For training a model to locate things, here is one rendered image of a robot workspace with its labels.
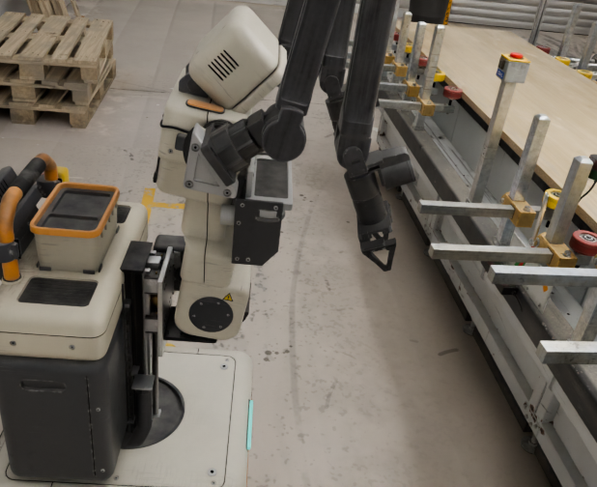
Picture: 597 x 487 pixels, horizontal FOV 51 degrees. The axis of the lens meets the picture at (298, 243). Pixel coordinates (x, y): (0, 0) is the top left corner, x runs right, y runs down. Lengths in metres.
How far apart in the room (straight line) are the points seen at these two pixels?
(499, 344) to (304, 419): 0.82
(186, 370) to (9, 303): 0.74
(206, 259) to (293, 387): 1.07
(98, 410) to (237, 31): 0.87
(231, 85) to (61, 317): 0.58
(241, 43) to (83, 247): 0.57
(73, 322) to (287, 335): 1.37
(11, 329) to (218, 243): 0.46
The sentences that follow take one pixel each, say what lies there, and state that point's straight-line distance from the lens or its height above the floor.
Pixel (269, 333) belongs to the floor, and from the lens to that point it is 2.60.
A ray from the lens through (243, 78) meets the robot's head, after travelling 1.24.
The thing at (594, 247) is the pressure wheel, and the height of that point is 0.90.
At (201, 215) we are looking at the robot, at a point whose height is 0.96.
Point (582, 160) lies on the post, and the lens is 1.70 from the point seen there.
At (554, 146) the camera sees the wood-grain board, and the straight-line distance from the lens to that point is 2.43.
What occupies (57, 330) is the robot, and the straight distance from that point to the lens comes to 1.39.
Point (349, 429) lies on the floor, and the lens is 2.28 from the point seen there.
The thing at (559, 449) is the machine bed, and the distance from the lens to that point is 2.24.
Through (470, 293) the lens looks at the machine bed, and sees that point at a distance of 2.80.
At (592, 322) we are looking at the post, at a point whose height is 0.81.
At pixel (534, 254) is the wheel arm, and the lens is 1.73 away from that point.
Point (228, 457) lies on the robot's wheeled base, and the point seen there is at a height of 0.28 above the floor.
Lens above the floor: 1.64
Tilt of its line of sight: 31 degrees down
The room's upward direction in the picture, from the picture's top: 7 degrees clockwise
